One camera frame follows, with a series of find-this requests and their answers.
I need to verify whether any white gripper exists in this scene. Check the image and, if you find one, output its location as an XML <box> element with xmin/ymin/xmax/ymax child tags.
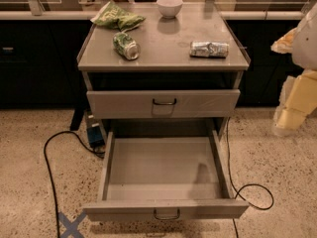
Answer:
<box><xmin>270</xmin><ymin>4</ymin><xmax>317</xmax><ymax>136</ymax></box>

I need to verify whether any grey metal drawer cabinet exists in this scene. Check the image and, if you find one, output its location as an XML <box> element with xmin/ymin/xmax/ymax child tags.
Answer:
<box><xmin>78</xmin><ymin>3</ymin><xmax>249</xmax><ymax>137</ymax></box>

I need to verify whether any open grey middle drawer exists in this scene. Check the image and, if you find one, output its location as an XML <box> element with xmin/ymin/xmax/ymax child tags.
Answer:
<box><xmin>83</xmin><ymin>132</ymin><xmax>249</xmax><ymax>221</ymax></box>

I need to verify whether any green soda can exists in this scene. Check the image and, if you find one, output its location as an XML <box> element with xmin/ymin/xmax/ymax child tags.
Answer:
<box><xmin>113</xmin><ymin>32</ymin><xmax>141</xmax><ymax>60</ymax></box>

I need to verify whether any closed grey upper drawer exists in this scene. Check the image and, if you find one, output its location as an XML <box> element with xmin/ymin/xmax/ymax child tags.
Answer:
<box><xmin>87</xmin><ymin>89</ymin><xmax>240</xmax><ymax>119</ymax></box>

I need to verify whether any white ceramic bowl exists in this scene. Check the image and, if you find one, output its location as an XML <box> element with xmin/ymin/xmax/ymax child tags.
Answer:
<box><xmin>157</xmin><ymin>0</ymin><xmax>183</xmax><ymax>18</ymax></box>

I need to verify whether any green chip bag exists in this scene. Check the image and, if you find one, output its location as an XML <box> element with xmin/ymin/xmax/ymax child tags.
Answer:
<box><xmin>91</xmin><ymin>1</ymin><xmax>146</xmax><ymax>32</ymax></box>

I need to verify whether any blue power box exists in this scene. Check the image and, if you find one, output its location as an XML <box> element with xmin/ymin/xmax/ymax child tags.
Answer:
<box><xmin>85</xmin><ymin>110</ymin><xmax>105</xmax><ymax>148</ymax></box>

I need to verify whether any dark counter cabinet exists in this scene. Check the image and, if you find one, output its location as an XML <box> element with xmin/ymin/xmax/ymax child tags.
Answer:
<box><xmin>0</xmin><ymin>20</ymin><xmax>302</xmax><ymax>109</ymax></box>

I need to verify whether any blue tape cross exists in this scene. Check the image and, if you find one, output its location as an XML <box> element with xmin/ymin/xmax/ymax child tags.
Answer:
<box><xmin>58</xmin><ymin>212</ymin><xmax>86</xmax><ymax>238</ymax></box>

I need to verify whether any black cable on left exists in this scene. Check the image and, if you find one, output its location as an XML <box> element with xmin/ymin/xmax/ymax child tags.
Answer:
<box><xmin>43</xmin><ymin>130</ymin><xmax>106</xmax><ymax>238</ymax></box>

